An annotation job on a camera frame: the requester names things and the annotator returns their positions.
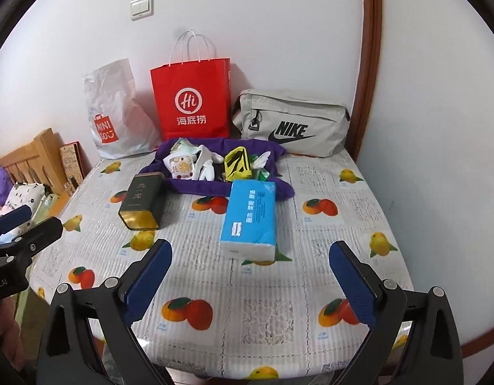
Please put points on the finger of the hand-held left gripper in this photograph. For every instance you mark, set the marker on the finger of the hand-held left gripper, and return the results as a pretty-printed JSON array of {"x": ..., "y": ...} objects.
[
  {"x": 38, "y": 234},
  {"x": 14, "y": 216}
]

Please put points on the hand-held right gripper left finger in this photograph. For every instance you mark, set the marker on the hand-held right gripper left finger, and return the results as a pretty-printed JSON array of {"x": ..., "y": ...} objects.
[{"x": 148, "y": 284}]

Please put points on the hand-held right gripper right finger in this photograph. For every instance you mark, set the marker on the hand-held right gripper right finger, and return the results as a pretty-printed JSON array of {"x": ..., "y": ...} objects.
[{"x": 351, "y": 284}]

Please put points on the purple towel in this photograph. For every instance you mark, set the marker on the purple towel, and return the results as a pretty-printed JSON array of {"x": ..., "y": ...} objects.
[{"x": 214, "y": 187}]

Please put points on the fruit printed white packet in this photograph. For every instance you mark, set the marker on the fruit printed white packet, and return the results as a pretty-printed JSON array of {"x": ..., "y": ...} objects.
[{"x": 182, "y": 167}]

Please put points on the clear pouch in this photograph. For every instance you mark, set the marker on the clear pouch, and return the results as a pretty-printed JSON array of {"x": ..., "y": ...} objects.
[{"x": 263, "y": 173}]

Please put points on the green wipe packet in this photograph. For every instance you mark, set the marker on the green wipe packet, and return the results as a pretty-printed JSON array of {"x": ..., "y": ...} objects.
[{"x": 182, "y": 144}]

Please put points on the yellow pouch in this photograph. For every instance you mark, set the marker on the yellow pouch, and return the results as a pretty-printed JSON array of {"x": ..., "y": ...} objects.
[{"x": 237, "y": 166}]

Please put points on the white cloth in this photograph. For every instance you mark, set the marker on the white cloth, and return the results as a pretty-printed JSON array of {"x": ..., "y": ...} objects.
[{"x": 263, "y": 158}]

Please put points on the person's left hand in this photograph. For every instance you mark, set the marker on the person's left hand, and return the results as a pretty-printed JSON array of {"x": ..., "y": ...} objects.
[{"x": 6, "y": 333}]

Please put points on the floral pillow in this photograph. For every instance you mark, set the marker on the floral pillow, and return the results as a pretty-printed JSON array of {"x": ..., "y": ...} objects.
[{"x": 24, "y": 196}]

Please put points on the purple plush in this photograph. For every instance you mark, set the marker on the purple plush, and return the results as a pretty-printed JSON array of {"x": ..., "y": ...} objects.
[{"x": 0, "y": 184}]

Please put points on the wooden headboard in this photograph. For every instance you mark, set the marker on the wooden headboard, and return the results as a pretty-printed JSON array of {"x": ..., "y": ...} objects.
[{"x": 26, "y": 156}]

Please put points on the patterned notebook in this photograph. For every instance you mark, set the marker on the patterned notebook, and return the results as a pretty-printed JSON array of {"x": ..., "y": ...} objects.
[{"x": 72, "y": 162}]

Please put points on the fruit printed tablecloth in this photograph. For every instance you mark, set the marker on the fruit printed tablecloth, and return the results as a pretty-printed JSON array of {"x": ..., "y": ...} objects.
[{"x": 271, "y": 288}]

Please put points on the dark green tin box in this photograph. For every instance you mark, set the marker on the dark green tin box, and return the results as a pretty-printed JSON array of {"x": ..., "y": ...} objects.
[{"x": 142, "y": 202}]

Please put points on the blue tissue pack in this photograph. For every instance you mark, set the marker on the blue tissue pack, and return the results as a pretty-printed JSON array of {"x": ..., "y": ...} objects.
[{"x": 249, "y": 220}]

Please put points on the white plastic shopping bag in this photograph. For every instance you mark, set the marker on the white plastic shopping bag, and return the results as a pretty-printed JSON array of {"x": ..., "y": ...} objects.
[{"x": 114, "y": 116}]

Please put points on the grey waist bag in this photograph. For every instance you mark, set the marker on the grey waist bag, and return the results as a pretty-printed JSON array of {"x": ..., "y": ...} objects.
[{"x": 291, "y": 124}]

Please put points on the red paper carrier bag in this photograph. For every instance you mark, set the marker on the red paper carrier bag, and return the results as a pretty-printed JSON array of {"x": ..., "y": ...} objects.
[{"x": 192, "y": 100}]

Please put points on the brown wooden door frame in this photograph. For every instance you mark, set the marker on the brown wooden door frame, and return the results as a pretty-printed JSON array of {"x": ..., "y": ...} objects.
[{"x": 371, "y": 68}]

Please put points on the white wall light switch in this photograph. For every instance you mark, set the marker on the white wall light switch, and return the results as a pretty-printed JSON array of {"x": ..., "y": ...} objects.
[{"x": 141, "y": 7}]

